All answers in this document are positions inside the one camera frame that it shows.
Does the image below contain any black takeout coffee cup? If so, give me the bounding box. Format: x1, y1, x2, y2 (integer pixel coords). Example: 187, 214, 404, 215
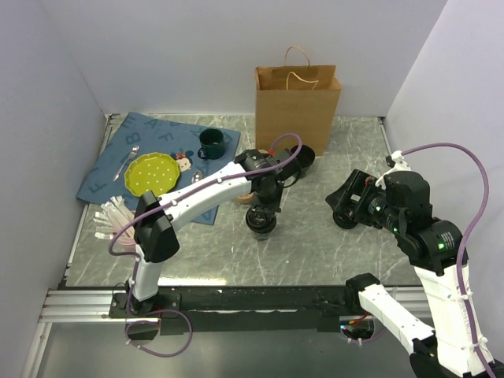
247, 219, 276, 240

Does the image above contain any silver fork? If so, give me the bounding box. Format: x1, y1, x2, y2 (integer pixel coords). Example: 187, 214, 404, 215
113, 146, 139, 182

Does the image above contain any brown paper bag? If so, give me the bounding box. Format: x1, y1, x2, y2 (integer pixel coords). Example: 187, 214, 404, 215
254, 57, 342, 156

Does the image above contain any silver spoon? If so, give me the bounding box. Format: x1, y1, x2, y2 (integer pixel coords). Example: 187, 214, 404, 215
191, 171, 203, 183

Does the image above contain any purple cable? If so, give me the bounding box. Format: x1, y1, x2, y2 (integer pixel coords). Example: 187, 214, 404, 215
346, 142, 497, 378
108, 132, 304, 358

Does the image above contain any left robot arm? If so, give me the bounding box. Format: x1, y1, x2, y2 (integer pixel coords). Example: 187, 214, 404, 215
126, 150, 291, 317

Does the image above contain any green dotted plate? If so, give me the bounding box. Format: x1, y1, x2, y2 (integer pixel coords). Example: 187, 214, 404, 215
124, 152, 180, 197

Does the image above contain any black cup stack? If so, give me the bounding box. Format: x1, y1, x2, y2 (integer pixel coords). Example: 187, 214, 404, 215
292, 145, 316, 176

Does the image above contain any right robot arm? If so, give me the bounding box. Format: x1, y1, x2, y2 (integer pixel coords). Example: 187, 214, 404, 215
326, 169, 503, 377

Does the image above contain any dark green mug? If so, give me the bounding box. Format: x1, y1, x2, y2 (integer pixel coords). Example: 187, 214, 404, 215
197, 128, 225, 160

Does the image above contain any black cup lid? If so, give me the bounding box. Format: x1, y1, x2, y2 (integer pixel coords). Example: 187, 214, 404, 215
245, 208, 276, 225

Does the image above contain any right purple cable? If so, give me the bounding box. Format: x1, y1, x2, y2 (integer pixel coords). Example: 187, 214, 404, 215
346, 142, 497, 378

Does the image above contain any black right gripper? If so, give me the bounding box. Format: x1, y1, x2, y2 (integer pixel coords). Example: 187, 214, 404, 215
324, 166, 402, 231

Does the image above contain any aluminium frame rail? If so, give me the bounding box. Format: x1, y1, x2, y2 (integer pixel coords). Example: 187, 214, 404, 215
19, 287, 131, 378

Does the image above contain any pink straw cup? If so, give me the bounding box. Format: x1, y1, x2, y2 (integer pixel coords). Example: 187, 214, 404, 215
117, 228, 135, 251

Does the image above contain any black lid stack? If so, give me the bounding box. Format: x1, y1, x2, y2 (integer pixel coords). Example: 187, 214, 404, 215
332, 212, 358, 230

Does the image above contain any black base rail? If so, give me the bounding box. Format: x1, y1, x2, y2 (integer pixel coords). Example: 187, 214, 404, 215
109, 285, 365, 335

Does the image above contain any blue alphabet placemat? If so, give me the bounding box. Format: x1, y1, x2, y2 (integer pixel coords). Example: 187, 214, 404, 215
76, 112, 241, 210

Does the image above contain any brown pulp cup carrier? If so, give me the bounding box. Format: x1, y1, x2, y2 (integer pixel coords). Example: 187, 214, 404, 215
233, 149, 276, 203

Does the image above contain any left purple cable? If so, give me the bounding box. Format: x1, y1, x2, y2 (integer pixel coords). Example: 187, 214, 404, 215
108, 132, 304, 358

